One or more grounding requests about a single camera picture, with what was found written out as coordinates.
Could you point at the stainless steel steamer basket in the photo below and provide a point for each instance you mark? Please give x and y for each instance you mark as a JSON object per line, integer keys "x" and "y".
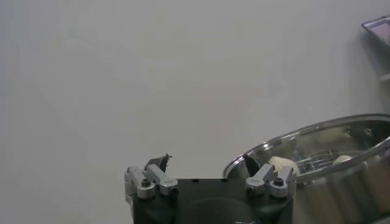
{"x": 335, "y": 198}

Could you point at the white steamed baozi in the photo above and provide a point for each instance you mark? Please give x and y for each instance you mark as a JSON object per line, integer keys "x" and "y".
{"x": 342, "y": 160}
{"x": 285, "y": 164}

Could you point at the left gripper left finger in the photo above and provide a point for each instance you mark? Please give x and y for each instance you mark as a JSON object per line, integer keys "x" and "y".
{"x": 152, "y": 182}

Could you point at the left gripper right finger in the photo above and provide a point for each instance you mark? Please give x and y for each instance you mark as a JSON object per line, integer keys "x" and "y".
{"x": 268, "y": 181}

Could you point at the dark grey open laptop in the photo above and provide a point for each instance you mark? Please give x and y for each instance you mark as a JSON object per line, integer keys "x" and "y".
{"x": 381, "y": 30}

